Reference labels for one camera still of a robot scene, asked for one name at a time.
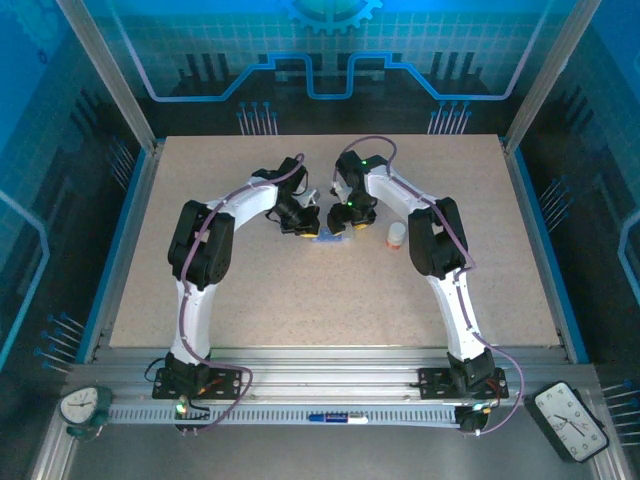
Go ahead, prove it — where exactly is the blue translucent pill organizer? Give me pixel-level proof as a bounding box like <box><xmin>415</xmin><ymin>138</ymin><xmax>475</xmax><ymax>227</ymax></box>
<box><xmin>312</xmin><ymin>227</ymin><xmax>354</xmax><ymax>246</ymax></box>

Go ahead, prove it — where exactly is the white pill bottle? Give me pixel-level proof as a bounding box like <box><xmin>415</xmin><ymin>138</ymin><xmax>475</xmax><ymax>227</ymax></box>
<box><xmin>385</xmin><ymin>222</ymin><xmax>407</xmax><ymax>251</ymax></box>

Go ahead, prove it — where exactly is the blue table edge strip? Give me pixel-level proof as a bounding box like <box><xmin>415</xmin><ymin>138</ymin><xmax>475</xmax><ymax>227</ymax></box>
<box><xmin>508</xmin><ymin>142</ymin><xmax>590</xmax><ymax>365</ymax></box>
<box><xmin>74</xmin><ymin>142</ymin><xmax>154</xmax><ymax>365</ymax></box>

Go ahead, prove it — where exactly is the blue and white marker pen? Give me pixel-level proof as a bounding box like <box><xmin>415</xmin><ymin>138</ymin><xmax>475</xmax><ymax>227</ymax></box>
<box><xmin>308</xmin><ymin>412</ymin><xmax>370</xmax><ymax>426</ymax></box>

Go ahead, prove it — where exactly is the gear-print blue backdrop panel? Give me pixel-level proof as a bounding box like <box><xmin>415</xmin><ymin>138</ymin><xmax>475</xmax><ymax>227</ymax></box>
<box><xmin>82</xmin><ymin>0</ymin><xmax>559</xmax><ymax>137</ymax></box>

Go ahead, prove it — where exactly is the black alarm clock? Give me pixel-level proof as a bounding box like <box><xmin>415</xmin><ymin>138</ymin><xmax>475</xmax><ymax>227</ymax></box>
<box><xmin>530</xmin><ymin>380</ymin><xmax>610</xmax><ymax>464</ymax></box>

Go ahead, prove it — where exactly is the green alarm clock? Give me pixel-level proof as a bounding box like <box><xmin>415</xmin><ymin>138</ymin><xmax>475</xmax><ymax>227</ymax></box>
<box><xmin>59</xmin><ymin>385</ymin><xmax>115</xmax><ymax>441</ymax></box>

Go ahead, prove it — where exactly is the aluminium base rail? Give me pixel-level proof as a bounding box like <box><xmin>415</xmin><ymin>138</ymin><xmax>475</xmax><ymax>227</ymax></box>
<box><xmin>64</xmin><ymin>346</ymin><xmax>599</xmax><ymax>407</ymax></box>

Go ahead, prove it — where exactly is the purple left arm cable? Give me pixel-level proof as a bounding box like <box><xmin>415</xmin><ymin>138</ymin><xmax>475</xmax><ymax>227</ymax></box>
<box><xmin>178</xmin><ymin>152</ymin><xmax>307</xmax><ymax>437</ymax></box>

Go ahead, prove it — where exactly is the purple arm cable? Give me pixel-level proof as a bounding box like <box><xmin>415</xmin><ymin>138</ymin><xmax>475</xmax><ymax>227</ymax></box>
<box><xmin>178</xmin><ymin>152</ymin><xmax>307</xmax><ymax>437</ymax></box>
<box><xmin>331</xmin><ymin>135</ymin><xmax>526</xmax><ymax>437</ymax></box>

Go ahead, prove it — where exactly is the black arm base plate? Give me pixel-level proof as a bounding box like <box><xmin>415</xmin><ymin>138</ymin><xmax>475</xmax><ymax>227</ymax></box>
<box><xmin>417</xmin><ymin>366</ymin><xmax>510</xmax><ymax>401</ymax></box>
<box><xmin>152</xmin><ymin>366</ymin><xmax>244</xmax><ymax>401</ymax></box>

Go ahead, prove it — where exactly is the grey slotted cable duct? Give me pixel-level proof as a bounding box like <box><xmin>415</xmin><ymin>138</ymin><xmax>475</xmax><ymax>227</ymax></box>
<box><xmin>107</xmin><ymin>402</ymin><xmax>462</xmax><ymax>428</ymax></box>

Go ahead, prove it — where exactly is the black cable connector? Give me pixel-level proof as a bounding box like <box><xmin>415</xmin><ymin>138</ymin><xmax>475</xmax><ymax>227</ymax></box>
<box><xmin>455</xmin><ymin>404</ymin><xmax>494</xmax><ymax>435</ymax></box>

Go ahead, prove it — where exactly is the aluminium frame post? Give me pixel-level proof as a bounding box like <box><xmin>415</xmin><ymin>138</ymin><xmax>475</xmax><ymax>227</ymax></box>
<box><xmin>54</xmin><ymin>0</ymin><xmax>160</xmax><ymax>154</ymax></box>
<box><xmin>501</xmin><ymin>0</ymin><xmax>605</xmax><ymax>154</ymax></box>

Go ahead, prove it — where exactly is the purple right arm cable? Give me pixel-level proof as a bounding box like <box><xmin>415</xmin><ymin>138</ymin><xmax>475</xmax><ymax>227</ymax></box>
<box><xmin>331</xmin><ymin>135</ymin><xmax>526</xmax><ymax>437</ymax></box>

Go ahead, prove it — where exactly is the blue circuit-print wall panel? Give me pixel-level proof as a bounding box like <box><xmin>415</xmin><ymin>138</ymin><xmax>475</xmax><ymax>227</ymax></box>
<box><xmin>514</xmin><ymin>0</ymin><xmax>640</xmax><ymax>446</ymax></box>
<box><xmin>0</xmin><ymin>0</ymin><xmax>146</xmax><ymax>374</ymax></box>

